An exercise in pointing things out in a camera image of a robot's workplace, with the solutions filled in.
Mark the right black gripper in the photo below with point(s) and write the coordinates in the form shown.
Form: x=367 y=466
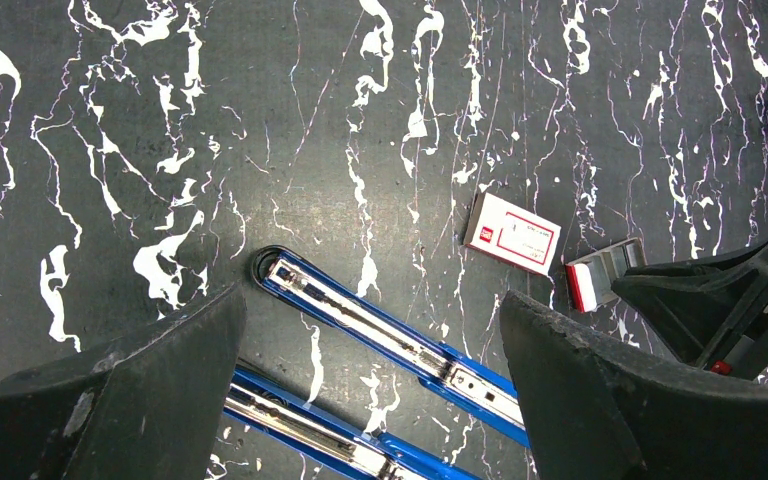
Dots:
x=711 y=313

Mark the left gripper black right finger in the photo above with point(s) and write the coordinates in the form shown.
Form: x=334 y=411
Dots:
x=597 y=408

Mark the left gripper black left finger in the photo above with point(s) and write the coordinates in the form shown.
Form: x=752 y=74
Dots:
x=145 y=405

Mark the blue stapler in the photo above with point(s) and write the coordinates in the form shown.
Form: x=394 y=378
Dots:
x=442 y=369
x=267 y=407

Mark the staple box tray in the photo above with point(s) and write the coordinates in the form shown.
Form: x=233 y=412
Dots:
x=590 y=277

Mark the red white staple box sleeve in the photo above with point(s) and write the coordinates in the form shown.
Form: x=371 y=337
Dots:
x=509 y=233

